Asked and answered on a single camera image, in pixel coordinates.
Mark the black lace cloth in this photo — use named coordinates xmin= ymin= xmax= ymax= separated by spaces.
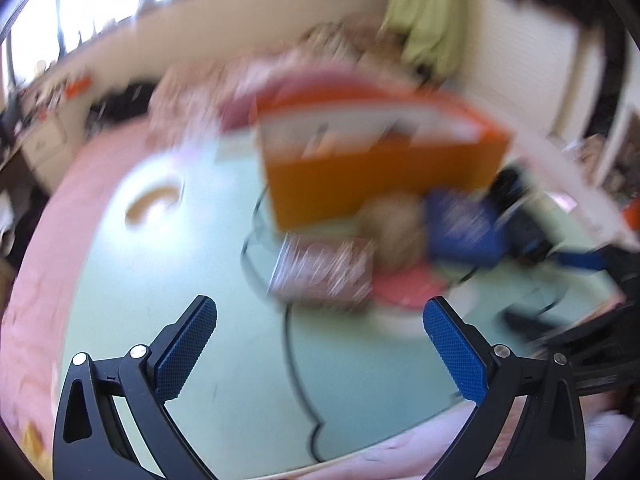
xmin=487 ymin=166 xmax=553 ymax=263

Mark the beige clothes pile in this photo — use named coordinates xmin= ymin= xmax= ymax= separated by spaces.
xmin=300 ymin=15 xmax=401 ymax=61

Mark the crumpled cream cloth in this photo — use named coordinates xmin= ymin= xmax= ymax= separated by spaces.
xmin=577 ymin=135 xmax=608 ymax=186

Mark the white louvred door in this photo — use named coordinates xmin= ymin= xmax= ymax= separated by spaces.
xmin=470 ymin=0 xmax=608 ymax=136

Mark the light green hanging cloth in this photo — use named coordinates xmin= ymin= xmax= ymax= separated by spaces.
xmin=382 ymin=0 xmax=476 ymax=68

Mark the brown card box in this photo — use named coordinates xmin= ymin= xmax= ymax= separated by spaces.
xmin=267 ymin=235 xmax=376 ymax=311

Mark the crumpled pale pink quilt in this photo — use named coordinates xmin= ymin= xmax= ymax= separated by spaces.
xmin=150 ymin=50 xmax=281 ymax=141

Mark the orange storage box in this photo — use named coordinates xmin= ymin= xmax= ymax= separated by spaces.
xmin=250 ymin=72 xmax=513 ymax=231

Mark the green cartoon desktop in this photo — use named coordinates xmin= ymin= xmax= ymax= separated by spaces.
xmin=65 ymin=125 xmax=633 ymax=466

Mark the white drawer cabinet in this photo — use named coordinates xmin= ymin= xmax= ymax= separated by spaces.
xmin=22 ymin=110 xmax=71 ymax=186

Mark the fluffy ball in plastic bag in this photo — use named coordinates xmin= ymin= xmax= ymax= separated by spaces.
xmin=357 ymin=192 xmax=431 ymax=271

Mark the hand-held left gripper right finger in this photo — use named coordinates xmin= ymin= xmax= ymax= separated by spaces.
xmin=422 ymin=296 xmax=587 ymax=480

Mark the blue box with white print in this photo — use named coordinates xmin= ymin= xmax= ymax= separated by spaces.
xmin=425 ymin=187 xmax=508 ymax=266

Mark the pink bed sheet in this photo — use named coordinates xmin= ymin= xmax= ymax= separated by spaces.
xmin=0 ymin=120 xmax=166 ymax=461

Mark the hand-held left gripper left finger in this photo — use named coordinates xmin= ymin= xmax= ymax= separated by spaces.
xmin=52 ymin=294 xmax=218 ymax=480

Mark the maroon pillow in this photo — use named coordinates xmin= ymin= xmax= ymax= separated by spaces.
xmin=220 ymin=67 xmax=311 ymax=131

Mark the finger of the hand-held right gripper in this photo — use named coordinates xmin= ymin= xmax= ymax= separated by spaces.
xmin=556 ymin=250 xmax=608 ymax=272
xmin=502 ymin=310 xmax=556 ymax=343

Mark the black clothes pile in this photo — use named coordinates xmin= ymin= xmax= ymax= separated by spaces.
xmin=85 ymin=80 xmax=161 ymax=136

